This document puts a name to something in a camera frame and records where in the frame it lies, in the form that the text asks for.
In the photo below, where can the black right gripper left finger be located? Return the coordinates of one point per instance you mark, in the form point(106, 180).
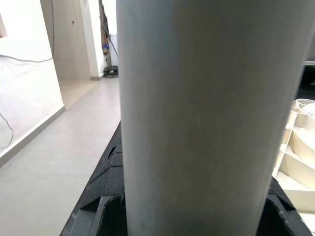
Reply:
point(108, 177)

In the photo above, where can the white plastic table leg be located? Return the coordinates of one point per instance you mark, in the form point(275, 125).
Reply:
point(197, 98)

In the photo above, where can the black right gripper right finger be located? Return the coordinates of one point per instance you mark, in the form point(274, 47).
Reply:
point(278, 216)

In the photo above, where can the beige door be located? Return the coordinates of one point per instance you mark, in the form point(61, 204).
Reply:
point(71, 41)

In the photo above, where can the white chest appliance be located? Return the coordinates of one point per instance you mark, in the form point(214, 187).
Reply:
point(113, 49)

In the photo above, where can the white plastic children table top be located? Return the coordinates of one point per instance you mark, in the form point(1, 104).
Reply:
point(300, 147)

